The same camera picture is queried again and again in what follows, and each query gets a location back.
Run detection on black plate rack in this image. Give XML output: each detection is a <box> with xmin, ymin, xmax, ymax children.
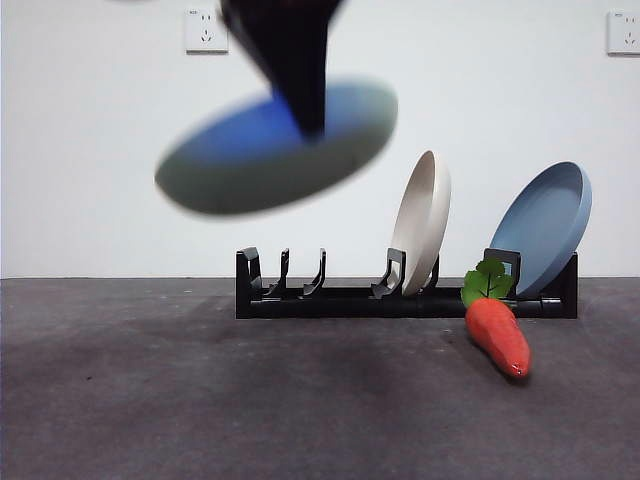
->
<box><xmin>235</xmin><ymin>246</ymin><xmax>579</xmax><ymax>320</ymax></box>

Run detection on blue plate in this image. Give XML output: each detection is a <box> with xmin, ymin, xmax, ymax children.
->
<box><xmin>488</xmin><ymin>160</ymin><xmax>594</xmax><ymax>297</ymax></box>

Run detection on beige plate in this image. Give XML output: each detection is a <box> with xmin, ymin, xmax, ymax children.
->
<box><xmin>389</xmin><ymin>149</ymin><xmax>453</xmax><ymax>297</ymax></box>

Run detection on light green plate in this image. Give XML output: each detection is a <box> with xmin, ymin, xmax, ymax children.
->
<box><xmin>153</xmin><ymin>75</ymin><xmax>400</xmax><ymax>217</ymax></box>

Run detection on white wall socket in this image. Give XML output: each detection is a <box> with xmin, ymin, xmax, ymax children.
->
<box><xmin>185</xmin><ymin>7</ymin><xmax>230</xmax><ymax>55</ymax></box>
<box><xmin>606</xmin><ymin>10</ymin><xmax>640</xmax><ymax>57</ymax></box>

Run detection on orange toy carrot green leaves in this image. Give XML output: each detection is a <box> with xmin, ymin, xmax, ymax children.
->
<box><xmin>460</xmin><ymin>258</ymin><xmax>532</xmax><ymax>381</ymax></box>

